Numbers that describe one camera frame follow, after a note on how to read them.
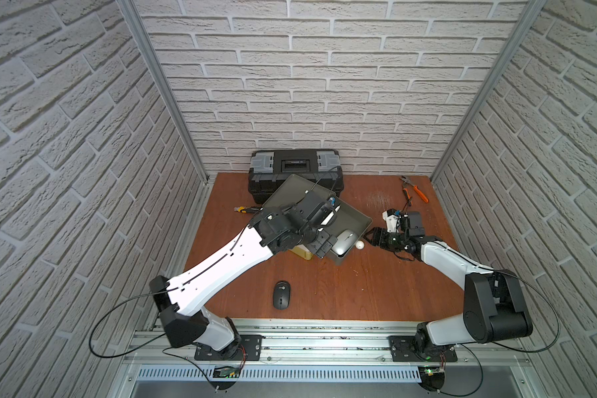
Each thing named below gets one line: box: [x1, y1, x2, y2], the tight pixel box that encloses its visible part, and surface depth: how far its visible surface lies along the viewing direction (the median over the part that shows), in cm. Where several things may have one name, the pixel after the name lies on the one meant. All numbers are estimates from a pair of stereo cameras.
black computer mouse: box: [273, 280, 292, 311], surface depth 85 cm
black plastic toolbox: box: [247, 148, 345, 204], surface depth 102 cm
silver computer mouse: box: [331, 228, 358, 258], surface depth 83 cm
